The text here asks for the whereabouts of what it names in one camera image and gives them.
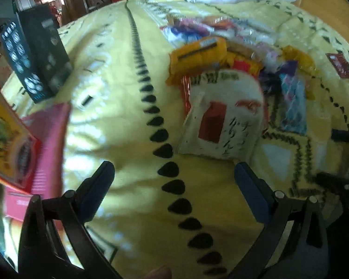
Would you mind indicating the black product box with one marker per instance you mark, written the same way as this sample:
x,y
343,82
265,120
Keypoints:
x,y
37,52

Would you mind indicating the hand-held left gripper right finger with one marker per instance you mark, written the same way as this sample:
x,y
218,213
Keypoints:
x,y
251,191

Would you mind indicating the blue pink snack packet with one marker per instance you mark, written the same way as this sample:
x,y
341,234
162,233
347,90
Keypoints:
x,y
292,104

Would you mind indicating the person's left hand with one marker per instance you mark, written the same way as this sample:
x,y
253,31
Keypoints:
x,y
158,273

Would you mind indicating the red orange gift box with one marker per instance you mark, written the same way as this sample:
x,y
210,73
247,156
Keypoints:
x,y
8,139

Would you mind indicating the peach snack packet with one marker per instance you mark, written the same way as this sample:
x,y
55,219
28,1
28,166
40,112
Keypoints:
x,y
219,23

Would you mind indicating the purple snack packet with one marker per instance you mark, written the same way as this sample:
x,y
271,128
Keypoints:
x,y
274,75

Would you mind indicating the orange snack packet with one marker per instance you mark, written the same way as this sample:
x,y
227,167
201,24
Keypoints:
x,y
197,55

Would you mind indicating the pink flat box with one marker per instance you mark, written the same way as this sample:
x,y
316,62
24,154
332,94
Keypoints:
x,y
51,151

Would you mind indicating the yellow patterned blanket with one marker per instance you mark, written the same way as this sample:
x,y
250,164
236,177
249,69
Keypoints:
x,y
128,122

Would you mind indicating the red snack packet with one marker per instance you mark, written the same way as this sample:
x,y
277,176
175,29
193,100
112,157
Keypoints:
x,y
341,65

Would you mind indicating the clear white snack packet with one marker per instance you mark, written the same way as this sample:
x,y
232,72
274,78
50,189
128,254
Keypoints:
x,y
256,32

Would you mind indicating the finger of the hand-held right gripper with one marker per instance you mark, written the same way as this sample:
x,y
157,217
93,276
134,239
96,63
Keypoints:
x,y
340,186
346,136

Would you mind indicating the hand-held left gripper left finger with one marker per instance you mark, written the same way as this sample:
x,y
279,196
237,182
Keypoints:
x,y
96,191

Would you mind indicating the amber snack packet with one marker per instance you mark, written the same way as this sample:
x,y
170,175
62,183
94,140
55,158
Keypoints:
x,y
299,59

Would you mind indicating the white red snack bag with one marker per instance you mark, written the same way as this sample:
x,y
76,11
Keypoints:
x,y
221,116

